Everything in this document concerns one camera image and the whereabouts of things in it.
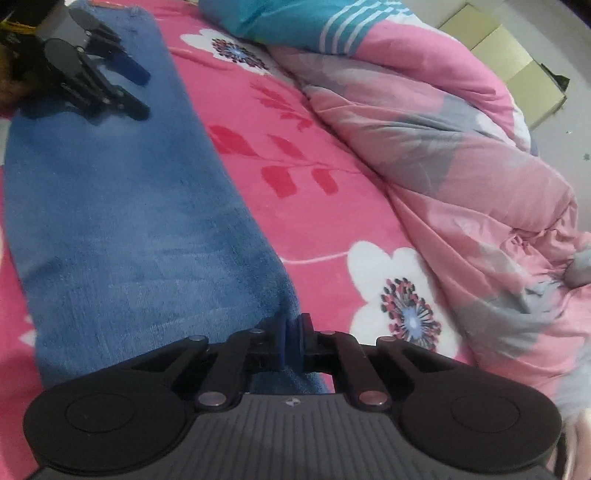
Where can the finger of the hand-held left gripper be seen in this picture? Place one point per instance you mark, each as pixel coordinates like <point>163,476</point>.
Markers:
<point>101,92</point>
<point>134,69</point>

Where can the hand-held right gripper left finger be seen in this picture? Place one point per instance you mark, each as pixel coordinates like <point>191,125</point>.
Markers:
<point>280,344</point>

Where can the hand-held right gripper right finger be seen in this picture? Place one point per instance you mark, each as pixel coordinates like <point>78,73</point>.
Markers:
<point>304,339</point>

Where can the blue jeans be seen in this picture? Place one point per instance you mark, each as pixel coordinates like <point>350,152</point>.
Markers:
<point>115,207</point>

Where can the pink floral blanket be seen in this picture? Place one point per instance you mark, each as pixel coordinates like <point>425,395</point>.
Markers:
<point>323,230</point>

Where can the pink grey teal quilt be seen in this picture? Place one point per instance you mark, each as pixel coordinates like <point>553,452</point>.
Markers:
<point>438,161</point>

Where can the pale yellow wall panel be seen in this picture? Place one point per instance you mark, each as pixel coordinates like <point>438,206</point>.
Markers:
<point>508,60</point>

